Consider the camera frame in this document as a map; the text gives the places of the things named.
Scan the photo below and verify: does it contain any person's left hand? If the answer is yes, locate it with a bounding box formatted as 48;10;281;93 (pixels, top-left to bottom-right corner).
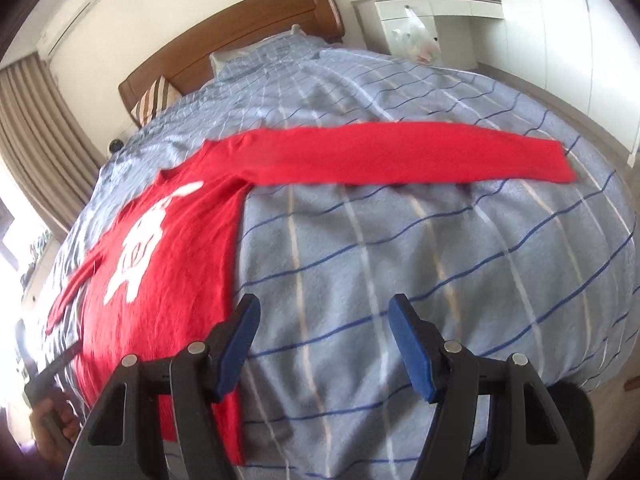
30;400;81;461

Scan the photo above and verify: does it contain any red towel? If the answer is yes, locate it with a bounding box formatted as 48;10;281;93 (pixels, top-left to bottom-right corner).
44;121;576;466

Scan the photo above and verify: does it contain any white wardrobe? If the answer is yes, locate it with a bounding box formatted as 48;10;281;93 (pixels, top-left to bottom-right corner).
490;0;640;156

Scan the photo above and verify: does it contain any white wall air conditioner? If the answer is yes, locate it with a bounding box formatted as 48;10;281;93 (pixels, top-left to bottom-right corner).
35;0;103;58

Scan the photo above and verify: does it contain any white desk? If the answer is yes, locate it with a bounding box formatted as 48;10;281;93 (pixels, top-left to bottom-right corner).
351;0;503;68

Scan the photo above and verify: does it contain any grey pillow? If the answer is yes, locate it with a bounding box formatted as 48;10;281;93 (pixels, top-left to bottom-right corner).
209;25;326;81

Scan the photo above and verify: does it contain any blue checked bed blanket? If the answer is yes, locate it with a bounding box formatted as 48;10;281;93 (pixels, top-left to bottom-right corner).
37;30;638;480

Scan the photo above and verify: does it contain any striped brown pillow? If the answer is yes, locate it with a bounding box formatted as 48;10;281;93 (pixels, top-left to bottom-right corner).
131;76;182;128

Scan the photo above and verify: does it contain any pile of clothes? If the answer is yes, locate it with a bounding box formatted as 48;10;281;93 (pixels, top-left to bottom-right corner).
20;230;55;286

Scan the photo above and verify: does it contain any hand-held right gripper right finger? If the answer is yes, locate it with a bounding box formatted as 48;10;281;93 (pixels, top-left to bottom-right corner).
389;294;586;480

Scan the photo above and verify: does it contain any wooden bed headboard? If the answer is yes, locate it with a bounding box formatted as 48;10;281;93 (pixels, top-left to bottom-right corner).
118;0;346;128

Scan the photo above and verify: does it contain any white plastic bag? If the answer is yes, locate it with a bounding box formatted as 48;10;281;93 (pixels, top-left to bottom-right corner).
391;6;442;63

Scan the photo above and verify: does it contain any beige curtain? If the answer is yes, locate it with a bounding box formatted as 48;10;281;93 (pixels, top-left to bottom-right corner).
0;52;106;233

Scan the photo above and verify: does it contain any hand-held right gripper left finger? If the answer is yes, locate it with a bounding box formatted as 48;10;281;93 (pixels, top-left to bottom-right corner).
65;294;261;480

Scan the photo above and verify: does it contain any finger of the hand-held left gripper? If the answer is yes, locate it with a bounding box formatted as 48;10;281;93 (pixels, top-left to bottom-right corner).
25;342;83;401

